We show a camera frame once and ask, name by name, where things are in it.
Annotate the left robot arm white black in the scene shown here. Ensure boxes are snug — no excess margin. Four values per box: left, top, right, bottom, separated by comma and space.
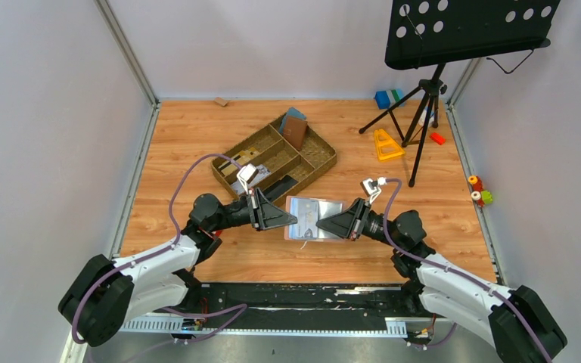
58, 188, 297, 347

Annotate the small red block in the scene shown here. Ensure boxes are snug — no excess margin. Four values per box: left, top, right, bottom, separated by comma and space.
430, 132, 446, 145

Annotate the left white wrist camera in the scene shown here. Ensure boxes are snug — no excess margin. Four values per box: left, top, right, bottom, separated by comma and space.
236, 163, 259, 194

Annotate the brown leather wallet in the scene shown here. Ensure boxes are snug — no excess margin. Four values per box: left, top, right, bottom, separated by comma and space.
283, 117, 308, 150

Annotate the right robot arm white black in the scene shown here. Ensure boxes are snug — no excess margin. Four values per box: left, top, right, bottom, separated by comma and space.
316, 198, 567, 362

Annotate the white patterned card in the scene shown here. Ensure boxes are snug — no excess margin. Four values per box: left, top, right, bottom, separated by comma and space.
231, 165, 271, 195

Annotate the green red toy piece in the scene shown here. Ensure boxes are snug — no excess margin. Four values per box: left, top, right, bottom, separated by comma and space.
471, 190, 494, 207

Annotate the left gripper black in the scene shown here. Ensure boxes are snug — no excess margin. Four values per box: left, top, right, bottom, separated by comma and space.
210, 187, 298, 233

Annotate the black music stand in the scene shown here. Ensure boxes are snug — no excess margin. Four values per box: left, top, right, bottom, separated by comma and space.
379, 0, 560, 187

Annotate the woven olive divided tray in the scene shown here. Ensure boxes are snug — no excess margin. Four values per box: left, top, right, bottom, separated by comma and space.
223, 114, 337, 206

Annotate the blue card wallet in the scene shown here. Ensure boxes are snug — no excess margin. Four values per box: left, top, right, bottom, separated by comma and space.
278, 107, 306, 135

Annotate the gold card in tray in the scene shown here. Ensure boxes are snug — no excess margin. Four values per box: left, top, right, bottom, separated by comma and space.
218, 147, 259, 175

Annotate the black card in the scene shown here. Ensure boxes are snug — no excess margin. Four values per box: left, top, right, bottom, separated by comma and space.
264, 175, 297, 202

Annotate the small cardboard piece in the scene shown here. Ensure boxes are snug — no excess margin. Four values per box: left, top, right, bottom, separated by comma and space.
213, 97, 229, 107

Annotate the orange red toy piece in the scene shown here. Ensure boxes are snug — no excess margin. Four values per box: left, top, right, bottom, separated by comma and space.
468, 175, 484, 192

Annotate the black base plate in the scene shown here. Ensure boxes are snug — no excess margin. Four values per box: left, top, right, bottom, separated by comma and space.
173, 282, 435, 332

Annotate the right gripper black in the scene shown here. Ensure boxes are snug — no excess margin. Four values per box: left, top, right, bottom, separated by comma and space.
315, 198, 402, 251

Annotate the white VIP card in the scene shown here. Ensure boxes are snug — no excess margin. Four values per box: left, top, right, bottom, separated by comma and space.
288, 197, 318, 240

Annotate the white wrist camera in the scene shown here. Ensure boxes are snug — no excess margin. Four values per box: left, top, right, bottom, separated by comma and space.
361, 177, 387, 205
236, 163, 259, 194

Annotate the aluminium frame rail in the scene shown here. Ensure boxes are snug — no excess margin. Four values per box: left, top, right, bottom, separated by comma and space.
76, 281, 532, 337

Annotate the blue green block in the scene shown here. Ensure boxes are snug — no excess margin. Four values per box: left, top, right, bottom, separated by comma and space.
374, 88, 404, 110

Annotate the yellow triangular toy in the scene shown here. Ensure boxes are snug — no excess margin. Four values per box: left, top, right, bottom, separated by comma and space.
373, 129, 405, 162

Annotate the pink card holder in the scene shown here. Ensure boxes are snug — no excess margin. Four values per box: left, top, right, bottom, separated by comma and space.
284, 196, 344, 242

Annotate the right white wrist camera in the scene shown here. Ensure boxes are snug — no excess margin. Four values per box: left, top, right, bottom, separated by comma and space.
361, 177, 387, 205

